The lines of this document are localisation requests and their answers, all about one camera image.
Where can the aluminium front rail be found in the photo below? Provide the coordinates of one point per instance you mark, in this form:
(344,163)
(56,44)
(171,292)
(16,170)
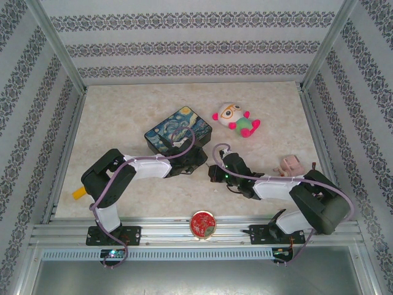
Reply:
(169,230)

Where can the small circuit board with lights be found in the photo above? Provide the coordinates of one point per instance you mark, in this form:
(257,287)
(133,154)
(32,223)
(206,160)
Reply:
(282,252)
(112,254)

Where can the plush toy with orange glasses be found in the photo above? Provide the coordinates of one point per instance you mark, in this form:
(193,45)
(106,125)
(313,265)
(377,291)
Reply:
(242,123)

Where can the grey sheet metal panel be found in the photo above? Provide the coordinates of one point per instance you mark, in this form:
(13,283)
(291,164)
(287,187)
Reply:
(196,278)

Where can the pink plastic toy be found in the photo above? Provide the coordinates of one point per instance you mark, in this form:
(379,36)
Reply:
(291,164)

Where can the yellow block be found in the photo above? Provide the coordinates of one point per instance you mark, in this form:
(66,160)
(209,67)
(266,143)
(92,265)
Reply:
(79,193)

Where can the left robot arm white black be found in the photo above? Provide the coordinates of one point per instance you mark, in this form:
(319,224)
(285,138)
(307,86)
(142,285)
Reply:
(150,167)

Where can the starry night painted box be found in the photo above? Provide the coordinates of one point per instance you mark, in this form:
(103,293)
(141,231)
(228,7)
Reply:
(190,118)

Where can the round red gold tin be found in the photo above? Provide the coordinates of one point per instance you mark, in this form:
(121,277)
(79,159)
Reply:
(202,224)

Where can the aluminium side rail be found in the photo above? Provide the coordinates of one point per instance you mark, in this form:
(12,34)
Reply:
(313,123)
(70,138)

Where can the aluminium corner post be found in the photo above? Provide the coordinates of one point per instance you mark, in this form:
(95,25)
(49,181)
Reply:
(55,40)
(330,40)

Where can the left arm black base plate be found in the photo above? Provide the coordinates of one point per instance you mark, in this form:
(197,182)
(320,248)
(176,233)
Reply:
(132,235)

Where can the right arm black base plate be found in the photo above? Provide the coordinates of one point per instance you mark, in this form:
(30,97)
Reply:
(261,235)

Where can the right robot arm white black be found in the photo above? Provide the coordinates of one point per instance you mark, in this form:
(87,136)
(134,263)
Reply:
(276,189)

